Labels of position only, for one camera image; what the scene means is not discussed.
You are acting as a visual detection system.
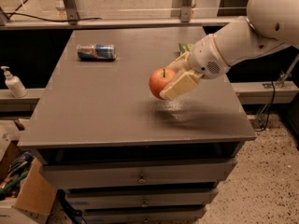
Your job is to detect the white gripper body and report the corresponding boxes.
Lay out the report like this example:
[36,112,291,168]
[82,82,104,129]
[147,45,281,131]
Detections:
[188,35,230,79]

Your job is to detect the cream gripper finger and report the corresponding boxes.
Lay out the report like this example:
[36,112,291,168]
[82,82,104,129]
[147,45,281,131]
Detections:
[160,69,203,100]
[167,51,191,73]

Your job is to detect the red apple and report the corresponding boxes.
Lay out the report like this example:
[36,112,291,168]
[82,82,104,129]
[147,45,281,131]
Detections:
[149,68,177,99]

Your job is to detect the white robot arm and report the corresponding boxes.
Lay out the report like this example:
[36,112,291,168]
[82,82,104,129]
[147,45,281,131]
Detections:
[159,0,299,100]

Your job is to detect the redbull can lying down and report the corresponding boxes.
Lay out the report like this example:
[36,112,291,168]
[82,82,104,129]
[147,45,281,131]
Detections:
[77,44,117,61]

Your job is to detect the green chip bag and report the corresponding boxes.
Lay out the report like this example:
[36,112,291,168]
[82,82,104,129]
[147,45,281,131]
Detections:
[178,43,194,54]

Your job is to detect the grey drawer cabinet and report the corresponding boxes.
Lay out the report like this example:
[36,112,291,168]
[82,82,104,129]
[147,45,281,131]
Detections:
[20,27,255,224]

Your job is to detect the top drawer knob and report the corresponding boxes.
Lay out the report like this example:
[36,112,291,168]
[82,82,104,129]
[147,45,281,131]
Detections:
[137,175,147,184]

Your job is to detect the white pump bottle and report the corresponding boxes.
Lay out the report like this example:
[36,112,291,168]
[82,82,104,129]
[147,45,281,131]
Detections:
[1,66,27,98]

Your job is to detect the cardboard box with clutter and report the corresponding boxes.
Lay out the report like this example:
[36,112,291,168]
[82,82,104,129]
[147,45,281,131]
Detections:
[0,124,58,224]

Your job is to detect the black cable on rail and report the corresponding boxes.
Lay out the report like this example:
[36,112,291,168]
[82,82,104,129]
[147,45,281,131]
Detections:
[0,0,102,23]

